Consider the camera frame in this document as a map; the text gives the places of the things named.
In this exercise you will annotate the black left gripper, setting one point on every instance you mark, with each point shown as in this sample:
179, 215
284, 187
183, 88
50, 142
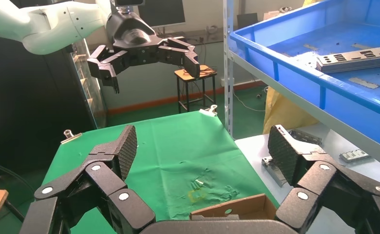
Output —
132, 35

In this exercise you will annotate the white metal shelf rack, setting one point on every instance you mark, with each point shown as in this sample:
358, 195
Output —
228, 64

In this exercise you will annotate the green table cloth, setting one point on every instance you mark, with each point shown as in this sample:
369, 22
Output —
177, 145

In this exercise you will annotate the wooden stool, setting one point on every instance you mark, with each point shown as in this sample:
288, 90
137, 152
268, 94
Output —
190, 75

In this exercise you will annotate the grey desk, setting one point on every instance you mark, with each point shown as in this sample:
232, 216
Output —
193, 34

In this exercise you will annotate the stack of metal shield plates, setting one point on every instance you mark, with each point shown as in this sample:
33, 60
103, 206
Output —
354, 61

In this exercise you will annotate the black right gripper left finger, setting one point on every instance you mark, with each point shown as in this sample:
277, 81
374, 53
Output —
112, 206

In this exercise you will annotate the dark glass display cabinet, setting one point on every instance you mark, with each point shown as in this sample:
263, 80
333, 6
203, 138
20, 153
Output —
32, 97

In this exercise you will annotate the flat grey metal bracket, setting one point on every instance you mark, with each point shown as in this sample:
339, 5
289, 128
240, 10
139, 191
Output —
306, 137

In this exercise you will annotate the small black panel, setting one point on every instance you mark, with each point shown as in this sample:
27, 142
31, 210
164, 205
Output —
247, 21

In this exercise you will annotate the silver binder clip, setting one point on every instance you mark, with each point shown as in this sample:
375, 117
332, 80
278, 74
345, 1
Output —
70, 137
207, 111

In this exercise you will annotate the blue plastic tray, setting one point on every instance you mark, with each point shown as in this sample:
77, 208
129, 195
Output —
354, 106

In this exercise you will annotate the yellow woven sack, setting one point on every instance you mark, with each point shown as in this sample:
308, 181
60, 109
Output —
283, 113

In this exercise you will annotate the square grey metal bracket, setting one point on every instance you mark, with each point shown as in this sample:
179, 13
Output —
272, 171

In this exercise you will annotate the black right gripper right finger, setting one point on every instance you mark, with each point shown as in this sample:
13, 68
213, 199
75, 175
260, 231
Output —
306, 174

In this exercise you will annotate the tray-shaped grey metal bracket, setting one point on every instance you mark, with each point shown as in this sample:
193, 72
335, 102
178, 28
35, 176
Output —
354, 155

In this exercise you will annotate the black computer monitor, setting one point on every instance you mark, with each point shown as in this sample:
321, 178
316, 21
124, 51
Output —
161, 13

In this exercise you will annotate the brown cardboard box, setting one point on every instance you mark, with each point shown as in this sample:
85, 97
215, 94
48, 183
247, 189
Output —
241, 206

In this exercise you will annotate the grey tape strip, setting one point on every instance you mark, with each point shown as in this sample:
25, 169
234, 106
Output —
311, 47
364, 83

